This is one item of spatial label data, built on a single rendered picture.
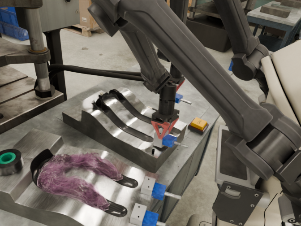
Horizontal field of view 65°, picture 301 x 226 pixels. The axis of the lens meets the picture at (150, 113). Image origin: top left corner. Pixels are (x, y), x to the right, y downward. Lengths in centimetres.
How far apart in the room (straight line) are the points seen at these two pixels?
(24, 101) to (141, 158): 73
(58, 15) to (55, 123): 61
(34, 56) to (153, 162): 75
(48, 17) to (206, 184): 160
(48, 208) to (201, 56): 59
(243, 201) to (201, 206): 121
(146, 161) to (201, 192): 111
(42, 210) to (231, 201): 52
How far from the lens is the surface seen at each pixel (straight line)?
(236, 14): 75
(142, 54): 59
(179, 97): 113
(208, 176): 210
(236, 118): 41
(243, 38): 78
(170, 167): 98
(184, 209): 185
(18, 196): 83
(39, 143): 92
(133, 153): 94
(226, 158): 73
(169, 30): 37
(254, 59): 82
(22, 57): 127
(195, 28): 489
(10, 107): 136
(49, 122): 119
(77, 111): 113
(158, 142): 89
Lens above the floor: 152
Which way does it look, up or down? 35 degrees down
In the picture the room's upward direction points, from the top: 8 degrees clockwise
